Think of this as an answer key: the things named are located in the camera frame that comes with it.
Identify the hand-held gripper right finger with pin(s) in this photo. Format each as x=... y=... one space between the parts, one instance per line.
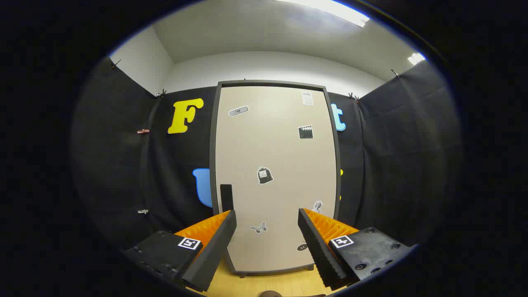
x=317 y=247

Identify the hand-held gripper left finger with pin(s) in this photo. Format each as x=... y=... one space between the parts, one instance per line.
x=218 y=247

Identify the grey shoe cabinet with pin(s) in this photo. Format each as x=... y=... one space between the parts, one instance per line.
x=268 y=83

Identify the black backdrop cloth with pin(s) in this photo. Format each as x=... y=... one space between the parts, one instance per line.
x=392 y=144

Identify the small ceiling light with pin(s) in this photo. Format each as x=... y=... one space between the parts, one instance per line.
x=416 y=58

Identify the long ceiling light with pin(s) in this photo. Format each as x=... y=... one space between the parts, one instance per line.
x=330 y=8

